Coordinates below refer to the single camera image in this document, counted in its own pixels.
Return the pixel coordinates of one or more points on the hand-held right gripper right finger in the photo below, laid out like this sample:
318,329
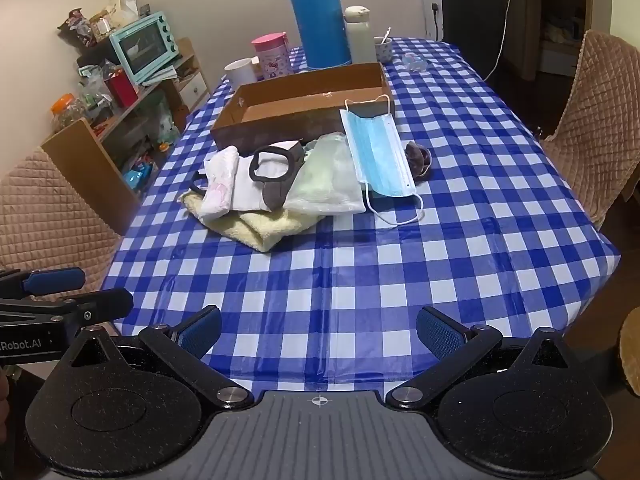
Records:
440,332

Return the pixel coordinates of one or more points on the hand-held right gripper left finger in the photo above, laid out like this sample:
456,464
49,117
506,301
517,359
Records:
200,332

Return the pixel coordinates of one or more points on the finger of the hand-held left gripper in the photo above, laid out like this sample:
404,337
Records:
105,305
55,281

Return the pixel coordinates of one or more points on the yellow towel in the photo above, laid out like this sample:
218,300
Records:
260,232

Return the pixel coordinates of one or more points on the white sock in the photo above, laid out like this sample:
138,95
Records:
220,185

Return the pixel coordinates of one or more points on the dark grey face mask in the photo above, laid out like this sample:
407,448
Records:
277,195

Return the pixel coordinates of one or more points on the blue face mask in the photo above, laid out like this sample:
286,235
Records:
380,155

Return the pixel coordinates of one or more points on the green cloth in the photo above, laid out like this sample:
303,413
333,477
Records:
325,180

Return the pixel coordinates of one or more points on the brown cardboard box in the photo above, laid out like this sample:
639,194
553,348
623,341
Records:
270,127

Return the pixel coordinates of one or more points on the quilted beige chair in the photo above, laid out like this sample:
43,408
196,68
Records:
45,200
595,110

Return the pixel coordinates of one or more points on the wooden board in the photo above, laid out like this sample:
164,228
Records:
85,165

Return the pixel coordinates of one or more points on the blue snack packet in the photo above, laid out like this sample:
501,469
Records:
137,176

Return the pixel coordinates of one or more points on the orange lid jar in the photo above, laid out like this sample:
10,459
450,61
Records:
67,115

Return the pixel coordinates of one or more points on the green white package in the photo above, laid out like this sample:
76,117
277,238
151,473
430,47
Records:
165,125

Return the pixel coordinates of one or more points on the red box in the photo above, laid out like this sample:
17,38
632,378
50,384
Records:
122,90

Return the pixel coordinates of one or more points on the stack of papers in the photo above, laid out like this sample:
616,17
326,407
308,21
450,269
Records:
162,74

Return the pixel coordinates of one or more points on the white drawer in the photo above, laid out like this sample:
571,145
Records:
194,89

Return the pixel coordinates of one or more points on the teal toaster oven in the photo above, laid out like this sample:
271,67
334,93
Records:
145,45

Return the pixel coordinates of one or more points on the white mug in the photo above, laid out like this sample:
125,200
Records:
240,74

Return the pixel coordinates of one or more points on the wooden shelf unit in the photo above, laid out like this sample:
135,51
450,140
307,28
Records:
187,55

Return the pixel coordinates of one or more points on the pile of snack bags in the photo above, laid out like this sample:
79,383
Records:
100,20

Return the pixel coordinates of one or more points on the clear blue tissue packet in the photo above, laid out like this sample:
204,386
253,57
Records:
415,60

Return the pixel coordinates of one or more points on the pink lidded cup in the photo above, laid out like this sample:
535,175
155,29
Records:
272,60

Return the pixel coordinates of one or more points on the small patterned cup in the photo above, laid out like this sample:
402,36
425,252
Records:
382,50

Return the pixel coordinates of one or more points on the metal spoon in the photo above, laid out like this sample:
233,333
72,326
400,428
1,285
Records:
385,37

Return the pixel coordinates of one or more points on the white insulated bottle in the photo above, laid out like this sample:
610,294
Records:
360,40

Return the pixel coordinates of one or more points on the black plug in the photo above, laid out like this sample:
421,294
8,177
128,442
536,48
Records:
435,8

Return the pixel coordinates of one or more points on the black refrigerator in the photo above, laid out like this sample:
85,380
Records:
475,10

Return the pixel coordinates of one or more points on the blue thermos flask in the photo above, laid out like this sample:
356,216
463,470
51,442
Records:
320,20

